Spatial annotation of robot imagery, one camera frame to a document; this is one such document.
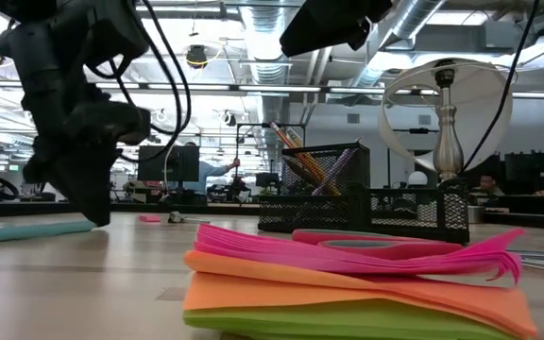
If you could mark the neon sticky note pad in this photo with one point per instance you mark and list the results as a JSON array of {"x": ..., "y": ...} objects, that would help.
[{"x": 347, "y": 302}]

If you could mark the white shade table lamp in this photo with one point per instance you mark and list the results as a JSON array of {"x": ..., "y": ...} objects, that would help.
[{"x": 447, "y": 141}]

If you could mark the silver ventilation duct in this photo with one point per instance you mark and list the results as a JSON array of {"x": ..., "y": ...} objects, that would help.
[
  {"x": 418, "y": 14},
  {"x": 265, "y": 47}
]

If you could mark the black binder clip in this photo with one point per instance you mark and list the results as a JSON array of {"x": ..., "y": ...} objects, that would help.
[{"x": 177, "y": 217}]

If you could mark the black ceiling camera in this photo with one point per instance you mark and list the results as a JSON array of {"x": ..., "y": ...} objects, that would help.
[{"x": 196, "y": 56}]

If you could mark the black metal rack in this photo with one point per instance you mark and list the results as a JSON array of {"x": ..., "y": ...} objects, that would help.
[{"x": 272, "y": 125}]

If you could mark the short orange pencil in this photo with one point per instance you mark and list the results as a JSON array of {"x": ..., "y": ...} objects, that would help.
[{"x": 295, "y": 141}]

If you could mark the black mesh desk organizer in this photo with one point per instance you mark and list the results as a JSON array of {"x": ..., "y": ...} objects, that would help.
[{"x": 272, "y": 217}]

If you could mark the purple pen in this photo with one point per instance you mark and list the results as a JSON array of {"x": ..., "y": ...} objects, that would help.
[{"x": 335, "y": 170}]

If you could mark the person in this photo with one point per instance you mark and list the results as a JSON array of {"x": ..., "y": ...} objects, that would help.
[
  {"x": 208, "y": 172},
  {"x": 488, "y": 184}
]

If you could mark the black cabinet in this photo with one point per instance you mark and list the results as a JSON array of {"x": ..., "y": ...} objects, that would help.
[{"x": 536, "y": 172}]

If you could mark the black computer monitor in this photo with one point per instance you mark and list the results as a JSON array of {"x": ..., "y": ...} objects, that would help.
[{"x": 158, "y": 163}]

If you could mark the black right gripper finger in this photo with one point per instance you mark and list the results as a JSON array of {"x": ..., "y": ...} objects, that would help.
[{"x": 319, "y": 26}]

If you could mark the black aluminium table frame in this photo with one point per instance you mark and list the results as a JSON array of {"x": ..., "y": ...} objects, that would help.
[{"x": 158, "y": 208}]

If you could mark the teal pen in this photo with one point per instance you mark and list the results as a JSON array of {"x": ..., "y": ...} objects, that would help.
[{"x": 26, "y": 231}]

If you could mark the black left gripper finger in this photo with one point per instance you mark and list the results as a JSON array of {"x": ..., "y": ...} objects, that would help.
[{"x": 95, "y": 184}]

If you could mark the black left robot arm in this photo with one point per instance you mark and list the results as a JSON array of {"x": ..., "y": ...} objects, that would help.
[{"x": 40, "y": 42}]

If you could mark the pink eraser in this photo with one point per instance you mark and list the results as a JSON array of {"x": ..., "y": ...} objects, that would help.
[{"x": 149, "y": 218}]

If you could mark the white round object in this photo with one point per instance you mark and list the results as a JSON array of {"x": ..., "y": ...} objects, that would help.
[{"x": 417, "y": 178}]

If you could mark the long yellow pencil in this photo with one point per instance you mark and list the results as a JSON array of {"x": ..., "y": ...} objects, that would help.
[{"x": 300, "y": 160}]

